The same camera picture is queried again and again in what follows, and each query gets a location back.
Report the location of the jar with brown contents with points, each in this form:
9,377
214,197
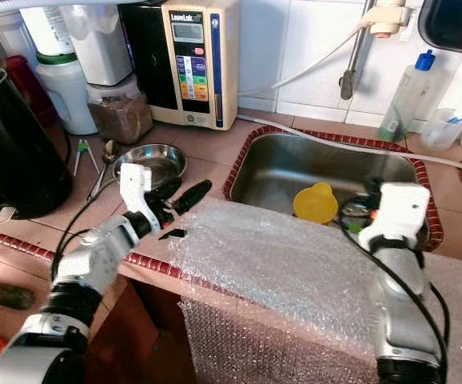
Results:
121,118

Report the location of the clear plastic cup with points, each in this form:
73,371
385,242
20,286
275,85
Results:
439,132

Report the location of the yellow plastic bowl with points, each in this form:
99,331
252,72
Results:
316,204

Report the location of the black electric kettle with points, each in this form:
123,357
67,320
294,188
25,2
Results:
19,144

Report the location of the wall tap with cream diverter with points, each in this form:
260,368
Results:
359,48

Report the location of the steel spoon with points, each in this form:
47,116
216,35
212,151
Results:
108,149

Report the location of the white jug with green lid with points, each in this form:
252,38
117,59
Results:
67,96

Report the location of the beige water ionizer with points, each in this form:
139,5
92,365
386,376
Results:
191,64

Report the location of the clear bottle with blue cap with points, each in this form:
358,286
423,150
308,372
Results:
407,100

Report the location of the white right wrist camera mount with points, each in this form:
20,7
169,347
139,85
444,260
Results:
399,212

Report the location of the green and white tweezers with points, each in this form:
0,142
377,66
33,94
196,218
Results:
79,146

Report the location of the clear bubble wrap sheet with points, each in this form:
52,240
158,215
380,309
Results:
287,264

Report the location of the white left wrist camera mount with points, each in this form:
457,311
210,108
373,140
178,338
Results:
137,196

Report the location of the green plastic stick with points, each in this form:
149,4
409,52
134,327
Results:
351,227

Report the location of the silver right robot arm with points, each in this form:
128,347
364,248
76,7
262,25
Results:
407,320

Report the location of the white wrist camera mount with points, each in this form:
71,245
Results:
137,196
399,212

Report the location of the steel bowl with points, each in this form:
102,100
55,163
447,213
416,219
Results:
151,154

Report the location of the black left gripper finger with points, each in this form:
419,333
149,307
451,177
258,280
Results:
167,194
193,196

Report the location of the dark red container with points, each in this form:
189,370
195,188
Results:
31,88

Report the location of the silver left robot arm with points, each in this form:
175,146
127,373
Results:
87,272

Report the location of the black hanging tray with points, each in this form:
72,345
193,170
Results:
455,24

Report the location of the white labelled bottle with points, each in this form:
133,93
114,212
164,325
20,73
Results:
47,30

